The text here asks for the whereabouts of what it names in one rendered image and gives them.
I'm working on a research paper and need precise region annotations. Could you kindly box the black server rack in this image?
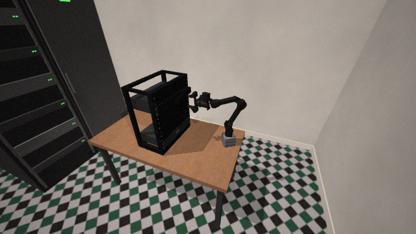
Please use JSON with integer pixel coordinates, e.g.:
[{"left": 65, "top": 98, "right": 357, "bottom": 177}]
[{"left": 121, "top": 70, "right": 191, "bottom": 156}]

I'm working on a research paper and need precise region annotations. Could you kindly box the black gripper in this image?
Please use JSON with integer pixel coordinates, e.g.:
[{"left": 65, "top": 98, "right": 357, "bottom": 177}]
[{"left": 187, "top": 91, "right": 203, "bottom": 113}]

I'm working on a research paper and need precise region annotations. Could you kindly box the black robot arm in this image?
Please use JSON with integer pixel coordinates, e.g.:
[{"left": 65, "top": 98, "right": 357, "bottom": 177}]
[{"left": 198, "top": 92, "right": 247, "bottom": 137}]

